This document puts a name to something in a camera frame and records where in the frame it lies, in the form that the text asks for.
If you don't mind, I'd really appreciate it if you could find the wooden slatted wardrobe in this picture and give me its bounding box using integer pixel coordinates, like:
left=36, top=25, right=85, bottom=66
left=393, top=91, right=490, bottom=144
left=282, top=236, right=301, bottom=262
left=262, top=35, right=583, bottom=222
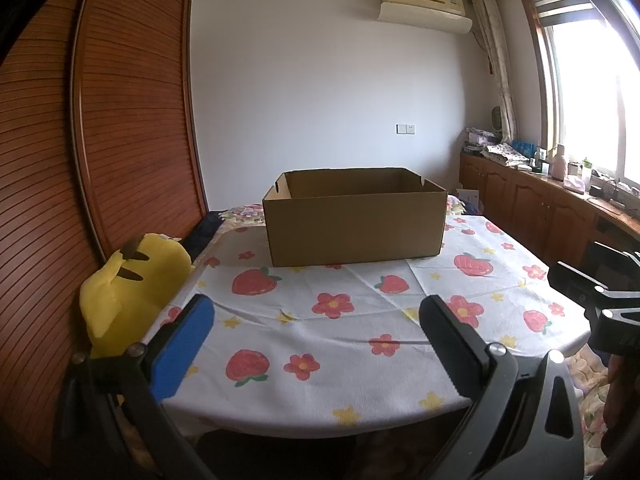
left=0, top=0, right=210, bottom=461

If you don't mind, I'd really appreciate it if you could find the person's right hand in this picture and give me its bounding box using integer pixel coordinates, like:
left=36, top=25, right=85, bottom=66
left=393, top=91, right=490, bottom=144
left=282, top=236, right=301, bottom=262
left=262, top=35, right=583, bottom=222
left=602, top=355, right=640, bottom=431

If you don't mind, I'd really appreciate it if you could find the yellow plush toy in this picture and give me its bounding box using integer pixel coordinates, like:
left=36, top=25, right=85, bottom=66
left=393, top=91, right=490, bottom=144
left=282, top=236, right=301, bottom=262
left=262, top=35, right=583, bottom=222
left=80, top=232, right=196, bottom=361

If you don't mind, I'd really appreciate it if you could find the wall air conditioner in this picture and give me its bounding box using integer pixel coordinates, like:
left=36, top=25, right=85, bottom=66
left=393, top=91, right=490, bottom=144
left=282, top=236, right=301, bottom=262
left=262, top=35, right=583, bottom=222
left=376, top=0, right=473, bottom=36

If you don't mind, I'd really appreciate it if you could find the brown cardboard box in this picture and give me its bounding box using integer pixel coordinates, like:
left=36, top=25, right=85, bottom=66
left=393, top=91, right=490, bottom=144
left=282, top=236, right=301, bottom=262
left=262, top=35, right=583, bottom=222
left=262, top=167, right=448, bottom=268

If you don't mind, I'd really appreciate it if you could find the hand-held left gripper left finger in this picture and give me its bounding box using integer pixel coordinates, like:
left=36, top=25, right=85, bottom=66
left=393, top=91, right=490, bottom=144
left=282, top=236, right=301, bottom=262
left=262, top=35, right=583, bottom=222
left=52, top=294, right=216, bottom=480

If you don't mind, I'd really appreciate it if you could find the stack of pink boxes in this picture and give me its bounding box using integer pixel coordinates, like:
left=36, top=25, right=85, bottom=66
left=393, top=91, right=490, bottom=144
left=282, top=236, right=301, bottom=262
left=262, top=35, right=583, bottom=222
left=465, top=127, right=501, bottom=153

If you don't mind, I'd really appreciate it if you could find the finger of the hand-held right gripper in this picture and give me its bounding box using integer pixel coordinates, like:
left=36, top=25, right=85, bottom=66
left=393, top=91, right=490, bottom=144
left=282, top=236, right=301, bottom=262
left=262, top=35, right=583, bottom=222
left=587, top=241, right=640, bottom=287
left=547, top=260, right=610, bottom=307

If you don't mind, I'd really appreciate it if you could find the wooden cabinet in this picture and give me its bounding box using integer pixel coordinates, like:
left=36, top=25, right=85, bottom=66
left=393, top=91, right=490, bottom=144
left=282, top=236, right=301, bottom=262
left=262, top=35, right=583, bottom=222
left=459, top=152, right=640, bottom=271

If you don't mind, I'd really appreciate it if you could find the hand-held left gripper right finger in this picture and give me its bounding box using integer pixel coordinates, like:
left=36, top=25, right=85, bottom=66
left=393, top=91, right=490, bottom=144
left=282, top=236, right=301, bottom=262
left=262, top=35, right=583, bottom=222
left=417, top=295, right=586, bottom=480

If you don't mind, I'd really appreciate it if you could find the strawberry print tablecloth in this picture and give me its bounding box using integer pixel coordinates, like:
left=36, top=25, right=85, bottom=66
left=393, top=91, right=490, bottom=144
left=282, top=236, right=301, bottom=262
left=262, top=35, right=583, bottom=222
left=145, top=215, right=591, bottom=436

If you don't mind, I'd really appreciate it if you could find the dark blue blanket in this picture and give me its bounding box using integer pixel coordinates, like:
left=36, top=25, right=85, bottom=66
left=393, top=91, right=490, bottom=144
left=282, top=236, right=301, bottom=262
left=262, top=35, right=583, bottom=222
left=187, top=211, right=223, bottom=263

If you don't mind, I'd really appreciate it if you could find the pink bottle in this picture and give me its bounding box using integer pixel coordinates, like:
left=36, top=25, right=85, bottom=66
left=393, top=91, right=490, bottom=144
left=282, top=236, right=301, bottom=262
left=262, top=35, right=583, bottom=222
left=550, top=144, right=568, bottom=181

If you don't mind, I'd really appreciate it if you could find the patterned curtain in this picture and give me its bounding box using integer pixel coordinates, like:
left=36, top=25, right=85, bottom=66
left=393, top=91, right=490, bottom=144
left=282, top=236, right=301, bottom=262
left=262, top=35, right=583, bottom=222
left=470, top=0, right=521, bottom=143

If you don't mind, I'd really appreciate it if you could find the window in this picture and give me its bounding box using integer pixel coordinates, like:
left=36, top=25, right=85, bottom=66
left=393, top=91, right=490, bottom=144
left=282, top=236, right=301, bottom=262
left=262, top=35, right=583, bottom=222
left=517, top=0, right=640, bottom=186

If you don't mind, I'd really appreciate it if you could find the folded patterned cloth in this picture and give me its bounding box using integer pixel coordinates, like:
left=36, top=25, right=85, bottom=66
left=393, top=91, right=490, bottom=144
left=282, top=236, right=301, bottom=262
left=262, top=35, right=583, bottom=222
left=482, top=142, right=531, bottom=167

